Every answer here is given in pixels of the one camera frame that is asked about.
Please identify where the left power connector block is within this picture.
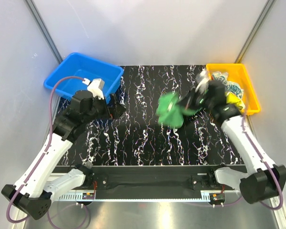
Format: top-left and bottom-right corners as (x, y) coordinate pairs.
(82, 192), (95, 200)

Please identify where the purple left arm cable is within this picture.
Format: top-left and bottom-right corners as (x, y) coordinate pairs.
(6, 75), (90, 227)

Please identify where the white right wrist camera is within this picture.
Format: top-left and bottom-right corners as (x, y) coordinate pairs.
(195, 70), (209, 94)

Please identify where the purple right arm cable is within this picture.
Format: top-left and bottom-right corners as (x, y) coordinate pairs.
(238, 104), (285, 210)

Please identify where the yellow plastic bin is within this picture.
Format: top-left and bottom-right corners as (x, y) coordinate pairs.
(206, 63), (261, 115)

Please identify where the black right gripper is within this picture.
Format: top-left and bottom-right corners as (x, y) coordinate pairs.
(175, 87), (214, 113)

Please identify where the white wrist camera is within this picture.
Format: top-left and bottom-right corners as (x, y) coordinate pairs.
(195, 70), (209, 94)
(82, 78), (104, 99)

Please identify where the teal patterned cloth in bin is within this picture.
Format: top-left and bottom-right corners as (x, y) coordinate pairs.
(212, 71), (244, 99)

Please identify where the power connector block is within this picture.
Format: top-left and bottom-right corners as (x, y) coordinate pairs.
(82, 192), (95, 200)
(210, 193), (225, 202)

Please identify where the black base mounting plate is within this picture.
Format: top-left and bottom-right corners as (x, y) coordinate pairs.
(54, 166), (241, 200)

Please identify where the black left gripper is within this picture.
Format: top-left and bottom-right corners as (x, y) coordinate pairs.
(83, 93), (126, 124)

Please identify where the green microfiber towel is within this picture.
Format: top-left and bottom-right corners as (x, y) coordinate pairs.
(156, 92), (200, 129)

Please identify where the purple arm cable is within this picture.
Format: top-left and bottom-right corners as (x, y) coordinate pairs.
(6, 75), (90, 227)
(238, 104), (285, 210)

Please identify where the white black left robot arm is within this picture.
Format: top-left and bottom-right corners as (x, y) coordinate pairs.
(1, 90), (126, 220)

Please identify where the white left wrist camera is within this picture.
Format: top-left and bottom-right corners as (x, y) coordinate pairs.
(82, 78), (104, 99)

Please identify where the yellow cloth in bin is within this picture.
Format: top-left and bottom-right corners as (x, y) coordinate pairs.
(226, 92), (245, 113)

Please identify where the aluminium frame rail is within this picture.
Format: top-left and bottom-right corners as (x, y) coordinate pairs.
(47, 174), (286, 203)

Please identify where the right power connector block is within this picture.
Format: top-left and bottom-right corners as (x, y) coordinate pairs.
(210, 193), (225, 202)

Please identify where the blue plastic bin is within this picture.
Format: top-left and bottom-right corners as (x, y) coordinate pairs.
(43, 52), (123, 103)

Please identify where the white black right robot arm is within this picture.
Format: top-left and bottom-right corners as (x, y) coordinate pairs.
(177, 80), (286, 210)

